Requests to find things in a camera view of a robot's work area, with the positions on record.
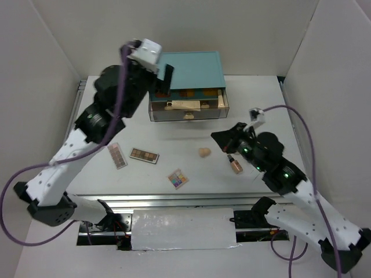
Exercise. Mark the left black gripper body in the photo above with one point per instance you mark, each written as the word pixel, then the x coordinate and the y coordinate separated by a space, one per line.
pixel 143 80

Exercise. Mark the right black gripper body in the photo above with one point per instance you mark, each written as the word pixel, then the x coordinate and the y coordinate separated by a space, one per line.
pixel 238 140

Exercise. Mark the foundation bottle black pump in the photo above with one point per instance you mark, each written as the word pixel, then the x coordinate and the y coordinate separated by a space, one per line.
pixel 236 167

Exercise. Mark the beige concealer stick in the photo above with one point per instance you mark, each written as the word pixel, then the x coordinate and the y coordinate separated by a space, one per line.
pixel 220 99

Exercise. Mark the beige foundation tube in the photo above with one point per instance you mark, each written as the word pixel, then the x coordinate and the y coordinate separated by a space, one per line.
pixel 186 105

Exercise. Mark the pink eyeshadow palette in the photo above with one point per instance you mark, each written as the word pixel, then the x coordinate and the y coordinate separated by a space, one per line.
pixel 117 155

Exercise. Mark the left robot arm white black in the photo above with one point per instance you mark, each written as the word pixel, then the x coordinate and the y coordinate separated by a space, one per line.
pixel 117 96

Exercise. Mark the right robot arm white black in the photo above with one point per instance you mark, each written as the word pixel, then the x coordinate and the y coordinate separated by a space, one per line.
pixel 338 240

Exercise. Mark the beige makeup sponge centre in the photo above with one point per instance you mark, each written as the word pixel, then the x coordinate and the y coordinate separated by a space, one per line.
pixel 204 152

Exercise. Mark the teal drawer organizer box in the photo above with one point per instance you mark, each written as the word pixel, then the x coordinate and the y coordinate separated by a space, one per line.
pixel 196 76

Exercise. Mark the colourful square eyeshadow palette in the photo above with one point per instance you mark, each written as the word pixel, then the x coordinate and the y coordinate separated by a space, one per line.
pixel 177 179

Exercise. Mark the brown eyeshadow palette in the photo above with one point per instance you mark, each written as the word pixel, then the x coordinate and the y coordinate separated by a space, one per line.
pixel 144 156

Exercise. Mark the white tape sheet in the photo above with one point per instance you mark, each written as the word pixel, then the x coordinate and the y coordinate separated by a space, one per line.
pixel 183 229

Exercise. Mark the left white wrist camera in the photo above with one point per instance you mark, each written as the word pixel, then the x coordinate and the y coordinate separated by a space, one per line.
pixel 147 53

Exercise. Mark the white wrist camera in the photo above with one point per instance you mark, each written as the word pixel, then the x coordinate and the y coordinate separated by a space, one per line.
pixel 257 118
pixel 147 53

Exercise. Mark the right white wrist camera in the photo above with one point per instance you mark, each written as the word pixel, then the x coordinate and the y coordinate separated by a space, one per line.
pixel 257 118

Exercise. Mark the aluminium rail frame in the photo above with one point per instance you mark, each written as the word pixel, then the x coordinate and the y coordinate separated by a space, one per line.
pixel 211 179

